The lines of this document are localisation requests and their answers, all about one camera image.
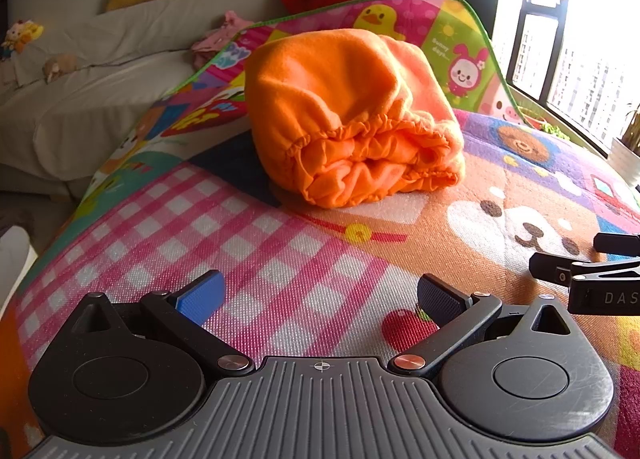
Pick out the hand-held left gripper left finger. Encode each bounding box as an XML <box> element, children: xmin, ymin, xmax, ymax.
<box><xmin>67</xmin><ymin>270</ymin><xmax>257</xmax><ymax>378</ymax></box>

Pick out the pink garment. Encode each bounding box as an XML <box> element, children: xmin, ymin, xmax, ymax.
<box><xmin>191</xmin><ymin>10</ymin><xmax>255</xmax><ymax>54</ymax></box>

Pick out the colourful cartoon play mat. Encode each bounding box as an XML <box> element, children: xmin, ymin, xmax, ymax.
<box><xmin>12</xmin><ymin>0</ymin><xmax>640</xmax><ymax>459</ymax></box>

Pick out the green plant tray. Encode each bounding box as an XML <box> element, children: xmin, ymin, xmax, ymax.
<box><xmin>540</xmin><ymin>122</ymin><xmax>572</xmax><ymax>141</ymax></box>

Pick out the yellow plush toy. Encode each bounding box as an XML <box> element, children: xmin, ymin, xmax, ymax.
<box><xmin>0</xmin><ymin>19</ymin><xmax>45</xmax><ymax>61</ymax></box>

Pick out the grey covered sofa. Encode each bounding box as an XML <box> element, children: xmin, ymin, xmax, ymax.
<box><xmin>0</xmin><ymin>0</ymin><xmax>287</xmax><ymax>196</ymax></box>

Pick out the black framed window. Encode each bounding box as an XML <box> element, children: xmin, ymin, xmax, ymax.
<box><xmin>492</xmin><ymin>0</ymin><xmax>640</xmax><ymax>161</ymax></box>

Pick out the white rounded object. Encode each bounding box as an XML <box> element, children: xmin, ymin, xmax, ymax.
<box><xmin>0</xmin><ymin>226</ymin><xmax>39</xmax><ymax>311</ymax></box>

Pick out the small brown plush toy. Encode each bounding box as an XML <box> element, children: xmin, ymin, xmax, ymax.
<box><xmin>41</xmin><ymin>53</ymin><xmax>79</xmax><ymax>83</ymax></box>

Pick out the orange pumpkin costume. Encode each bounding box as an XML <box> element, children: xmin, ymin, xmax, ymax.
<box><xmin>244</xmin><ymin>28</ymin><xmax>467</xmax><ymax>208</ymax></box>

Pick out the potted plant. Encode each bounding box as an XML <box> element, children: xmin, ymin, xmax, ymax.
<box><xmin>620</xmin><ymin>102</ymin><xmax>640</xmax><ymax>150</ymax></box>

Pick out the white plant pot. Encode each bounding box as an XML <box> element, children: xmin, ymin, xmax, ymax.
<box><xmin>607</xmin><ymin>136</ymin><xmax>640</xmax><ymax>188</ymax></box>

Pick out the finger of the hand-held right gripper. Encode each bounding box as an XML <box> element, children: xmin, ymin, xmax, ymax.
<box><xmin>529</xmin><ymin>251</ymin><xmax>640</xmax><ymax>285</ymax></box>
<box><xmin>594</xmin><ymin>233</ymin><xmax>640</xmax><ymax>258</ymax></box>

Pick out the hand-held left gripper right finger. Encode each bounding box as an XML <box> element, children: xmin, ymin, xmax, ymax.
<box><xmin>392</xmin><ymin>274</ymin><xmax>574</xmax><ymax>379</ymax></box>

